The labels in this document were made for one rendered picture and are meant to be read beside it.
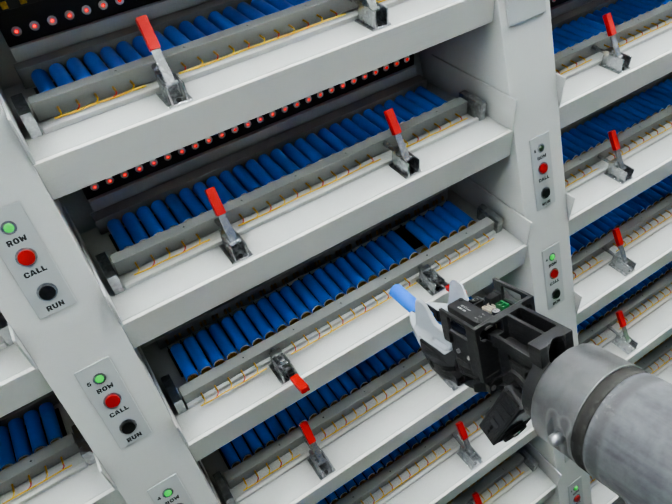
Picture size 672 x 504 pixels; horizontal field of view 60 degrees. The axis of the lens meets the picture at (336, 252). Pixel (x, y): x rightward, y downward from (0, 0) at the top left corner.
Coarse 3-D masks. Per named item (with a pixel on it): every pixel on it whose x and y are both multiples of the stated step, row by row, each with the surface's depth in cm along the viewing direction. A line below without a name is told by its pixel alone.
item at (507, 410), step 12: (516, 384) 52; (504, 396) 52; (516, 396) 51; (492, 408) 56; (504, 408) 53; (516, 408) 51; (492, 420) 57; (504, 420) 54; (516, 420) 54; (528, 420) 59; (492, 432) 58; (504, 432) 56; (516, 432) 58; (492, 444) 59
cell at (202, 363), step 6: (186, 342) 84; (192, 342) 84; (186, 348) 84; (192, 348) 83; (198, 348) 84; (192, 354) 83; (198, 354) 83; (198, 360) 82; (204, 360) 82; (198, 366) 81; (204, 366) 81; (210, 366) 82
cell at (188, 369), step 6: (174, 348) 84; (180, 348) 84; (174, 354) 83; (180, 354) 83; (186, 354) 83; (180, 360) 82; (186, 360) 82; (180, 366) 82; (186, 366) 81; (192, 366) 82; (186, 372) 81; (192, 372) 81; (186, 378) 80
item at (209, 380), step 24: (456, 240) 94; (408, 264) 91; (432, 264) 93; (360, 288) 88; (384, 288) 89; (336, 312) 86; (288, 336) 83; (240, 360) 81; (192, 384) 79; (216, 384) 80
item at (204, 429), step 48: (480, 192) 99; (528, 240) 94; (480, 288) 94; (192, 336) 88; (336, 336) 85; (384, 336) 86; (240, 384) 81; (288, 384) 80; (192, 432) 76; (240, 432) 80
